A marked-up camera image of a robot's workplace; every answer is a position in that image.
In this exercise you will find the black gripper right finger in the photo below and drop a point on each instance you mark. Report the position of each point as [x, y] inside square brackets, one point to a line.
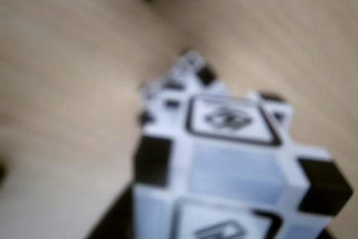
[345, 235]

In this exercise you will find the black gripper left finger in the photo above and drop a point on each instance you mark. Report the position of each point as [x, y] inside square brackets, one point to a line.
[117, 222]

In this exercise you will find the white cube zigzag diamond print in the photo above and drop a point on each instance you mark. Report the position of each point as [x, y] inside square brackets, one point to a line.
[232, 172]

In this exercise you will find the white cube overlapping squares print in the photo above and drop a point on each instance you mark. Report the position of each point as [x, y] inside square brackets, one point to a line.
[181, 71]

